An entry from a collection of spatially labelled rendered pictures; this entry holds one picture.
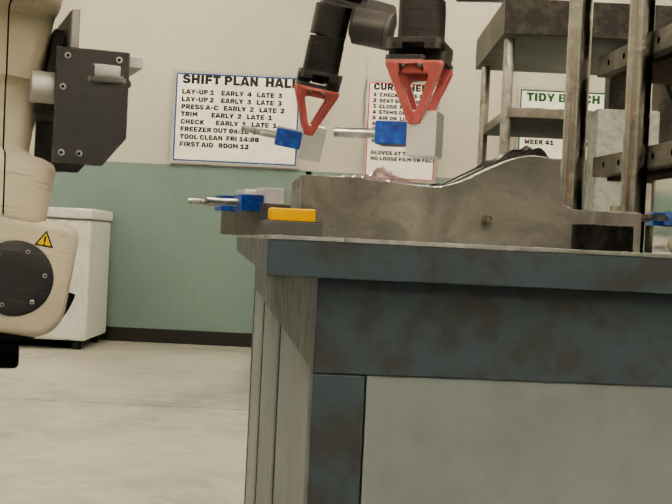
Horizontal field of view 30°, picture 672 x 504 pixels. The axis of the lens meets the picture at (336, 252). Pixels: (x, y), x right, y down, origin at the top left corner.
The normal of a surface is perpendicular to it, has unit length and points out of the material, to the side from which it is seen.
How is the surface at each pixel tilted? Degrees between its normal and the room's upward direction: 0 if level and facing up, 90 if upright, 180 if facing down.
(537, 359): 90
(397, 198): 90
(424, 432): 90
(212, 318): 90
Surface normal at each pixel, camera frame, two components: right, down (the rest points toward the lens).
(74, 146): 0.33, 0.03
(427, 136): -0.25, 0.00
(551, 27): 0.00, 0.01
